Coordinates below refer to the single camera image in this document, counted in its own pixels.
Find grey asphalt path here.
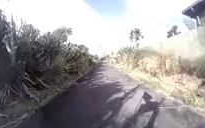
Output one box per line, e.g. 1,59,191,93
19,63,205,128

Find tree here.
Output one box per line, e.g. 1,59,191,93
166,24,182,39
129,27,145,48

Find dry bushes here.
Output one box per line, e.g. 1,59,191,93
107,45,205,88

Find tall flax bushes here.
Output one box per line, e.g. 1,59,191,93
0,8,99,111

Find dry grass verge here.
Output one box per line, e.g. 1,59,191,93
113,63,205,118

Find pale fence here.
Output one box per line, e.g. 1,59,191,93
159,23,205,61

